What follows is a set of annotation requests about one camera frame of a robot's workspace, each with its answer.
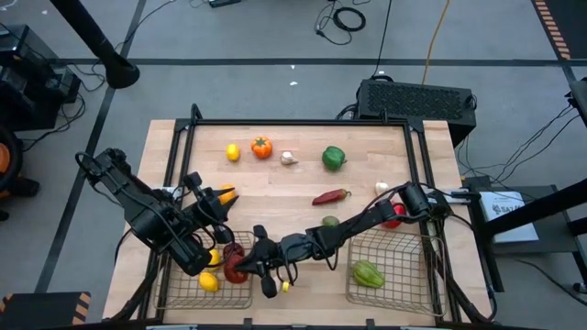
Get wire metal basket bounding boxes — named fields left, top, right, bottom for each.
left=153, top=229, right=256, bottom=311
left=344, top=226, right=449, bottom=317

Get bright red apple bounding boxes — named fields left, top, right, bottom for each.
left=223, top=254, right=250, bottom=285

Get black pole stand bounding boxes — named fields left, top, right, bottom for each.
left=49, top=0, right=141, bottom=91

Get green bell pepper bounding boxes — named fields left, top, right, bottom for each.
left=321, top=145, right=348, bottom=172

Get red chili pepper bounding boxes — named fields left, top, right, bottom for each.
left=311, top=188, right=353, bottom=206

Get orange fruit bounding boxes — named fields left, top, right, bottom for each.
left=218, top=183, right=238, bottom=206

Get black equipment rack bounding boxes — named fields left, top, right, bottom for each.
left=0, top=23, right=83, bottom=133

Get black mat striped edge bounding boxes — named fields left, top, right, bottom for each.
left=531, top=0, right=587, bottom=61

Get orange tomato green stem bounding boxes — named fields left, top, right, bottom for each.
left=249, top=136, right=274, bottom=160

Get green chayote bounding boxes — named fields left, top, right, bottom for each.
left=350, top=258, right=386, bottom=290

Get black platform hazard stripes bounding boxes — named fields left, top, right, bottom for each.
left=0, top=291, right=92, bottom=330

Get black metal table frame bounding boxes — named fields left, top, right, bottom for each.
left=107, top=103, right=499, bottom=326

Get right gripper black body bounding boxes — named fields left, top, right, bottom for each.
left=250, top=223, right=300, bottom=300

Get coiled black cable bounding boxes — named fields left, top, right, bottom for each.
left=331, top=5, right=367, bottom=33

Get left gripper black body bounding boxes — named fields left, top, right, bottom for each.
left=183, top=171, right=234, bottom=245

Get long black cable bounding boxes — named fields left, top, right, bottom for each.
left=370, top=0, right=393, bottom=78

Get black perforated computer case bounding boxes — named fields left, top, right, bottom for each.
left=356, top=77, right=478, bottom=149

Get black orange floor machine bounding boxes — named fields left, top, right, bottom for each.
left=0, top=126, right=41, bottom=222

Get long yellow cable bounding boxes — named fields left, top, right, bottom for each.
left=420, top=0, right=453, bottom=85

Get black metal side stand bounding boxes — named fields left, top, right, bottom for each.
left=467, top=176, right=587, bottom=294

